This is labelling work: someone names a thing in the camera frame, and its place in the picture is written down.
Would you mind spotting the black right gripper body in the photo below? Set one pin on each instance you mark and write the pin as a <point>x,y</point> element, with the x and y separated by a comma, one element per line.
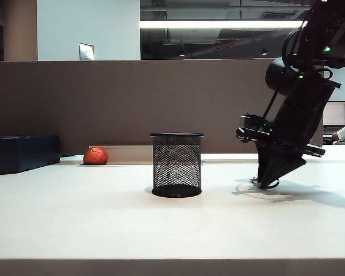
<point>302,115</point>

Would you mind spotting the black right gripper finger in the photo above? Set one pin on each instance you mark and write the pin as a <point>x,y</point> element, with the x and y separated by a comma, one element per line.
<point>265,166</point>
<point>286,166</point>

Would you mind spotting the bunch of keys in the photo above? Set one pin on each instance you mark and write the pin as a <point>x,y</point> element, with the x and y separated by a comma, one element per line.
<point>253,180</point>

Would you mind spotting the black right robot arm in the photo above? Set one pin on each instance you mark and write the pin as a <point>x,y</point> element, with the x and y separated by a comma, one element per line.
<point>325,26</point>

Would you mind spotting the black mesh basket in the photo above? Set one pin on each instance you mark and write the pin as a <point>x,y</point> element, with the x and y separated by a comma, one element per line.
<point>176,192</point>

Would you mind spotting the white computer monitor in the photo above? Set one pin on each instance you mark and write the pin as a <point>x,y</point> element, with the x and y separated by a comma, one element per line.
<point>335,113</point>

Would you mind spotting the long ceiling light strip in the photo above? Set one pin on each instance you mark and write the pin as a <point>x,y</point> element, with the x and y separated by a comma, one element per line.
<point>218,24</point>

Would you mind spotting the brown desk partition panel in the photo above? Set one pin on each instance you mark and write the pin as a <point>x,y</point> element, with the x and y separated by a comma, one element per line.
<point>132,100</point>

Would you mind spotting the orange fruit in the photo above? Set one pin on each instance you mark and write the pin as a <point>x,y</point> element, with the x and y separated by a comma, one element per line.
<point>95,156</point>

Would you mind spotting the dark blue box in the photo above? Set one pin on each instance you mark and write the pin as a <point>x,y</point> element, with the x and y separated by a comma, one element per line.
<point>20,153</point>

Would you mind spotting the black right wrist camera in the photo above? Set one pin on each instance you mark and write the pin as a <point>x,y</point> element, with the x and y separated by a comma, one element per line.
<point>253,128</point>

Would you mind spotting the silver wall switch plate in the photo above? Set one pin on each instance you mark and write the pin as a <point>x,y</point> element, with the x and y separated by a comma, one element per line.
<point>86,52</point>

